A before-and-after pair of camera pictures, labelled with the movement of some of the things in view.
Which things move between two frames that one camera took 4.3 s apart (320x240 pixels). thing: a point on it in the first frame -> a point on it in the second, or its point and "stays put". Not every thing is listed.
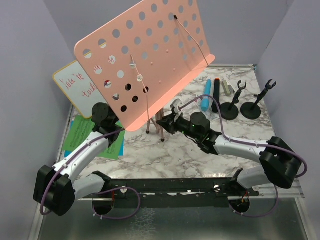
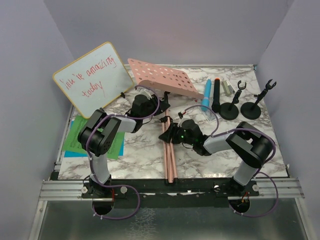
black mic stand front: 251,110 stays put
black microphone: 216,95 stays put
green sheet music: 82,127 stays put
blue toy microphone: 205,102 stays put
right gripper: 169,123 -> 170,134
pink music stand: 141,58 -> 171,81
